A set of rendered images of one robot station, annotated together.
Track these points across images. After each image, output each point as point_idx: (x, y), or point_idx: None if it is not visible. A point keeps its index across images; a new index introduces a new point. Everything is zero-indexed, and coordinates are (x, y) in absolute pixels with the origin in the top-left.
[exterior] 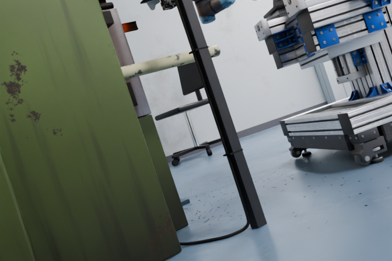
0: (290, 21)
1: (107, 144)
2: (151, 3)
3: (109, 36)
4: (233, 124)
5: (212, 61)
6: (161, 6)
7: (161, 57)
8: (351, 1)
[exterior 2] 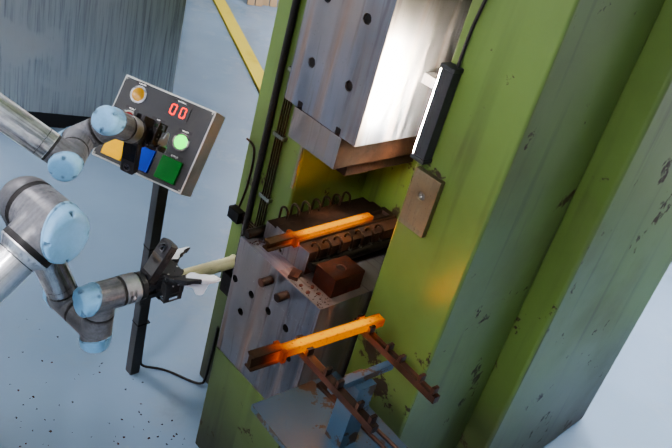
0: None
1: None
2: (199, 285)
3: (231, 223)
4: (135, 302)
5: (142, 255)
6: (182, 291)
7: (189, 267)
8: None
